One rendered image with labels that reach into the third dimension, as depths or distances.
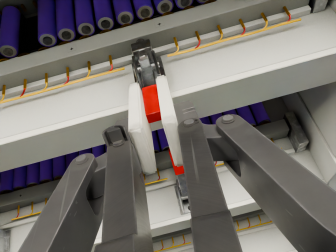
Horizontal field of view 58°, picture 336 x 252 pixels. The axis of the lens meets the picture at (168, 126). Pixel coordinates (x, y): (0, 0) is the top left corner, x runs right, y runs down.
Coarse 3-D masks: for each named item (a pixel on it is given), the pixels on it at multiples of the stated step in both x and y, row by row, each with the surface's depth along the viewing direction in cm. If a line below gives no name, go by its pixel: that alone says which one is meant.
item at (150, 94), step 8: (144, 64) 25; (144, 72) 24; (152, 72) 24; (144, 80) 23; (152, 80) 23; (144, 88) 22; (152, 88) 22; (144, 96) 21; (152, 96) 21; (144, 104) 21; (152, 104) 20; (152, 112) 20; (152, 120) 20
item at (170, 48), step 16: (272, 16) 28; (288, 16) 28; (224, 32) 28; (240, 32) 28; (160, 48) 28; (176, 48) 28; (96, 64) 28; (112, 64) 28; (48, 80) 28; (64, 80) 28; (0, 96) 28
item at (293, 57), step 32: (320, 0) 27; (288, 32) 27; (320, 32) 27; (128, 64) 28; (192, 64) 27; (224, 64) 27; (256, 64) 26; (288, 64) 25; (320, 64) 26; (32, 96) 28; (64, 96) 28; (96, 96) 27; (192, 96) 26; (224, 96) 27; (256, 96) 28; (0, 128) 27; (32, 128) 26; (64, 128) 26; (96, 128) 27; (160, 128) 30; (0, 160) 28; (32, 160) 30
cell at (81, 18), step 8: (80, 0) 31; (88, 0) 32; (80, 8) 31; (88, 8) 31; (80, 16) 30; (88, 16) 30; (80, 24) 30; (88, 24) 30; (80, 32) 31; (88, 32) 31
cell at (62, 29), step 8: (56, 0) 32; (64, 0) 32; (72, 0) 34; (56, 8) 32; (64, 8) 31; (72, 8) 32; (56, 16) 31; (64, 16) 31; (72, 16) 31; (56, 24) 31; (64, 24) 30; (72, 24) 31; (56, 32) 30; (64, 32) 30; (72, 32) 30; (64, 40) 31
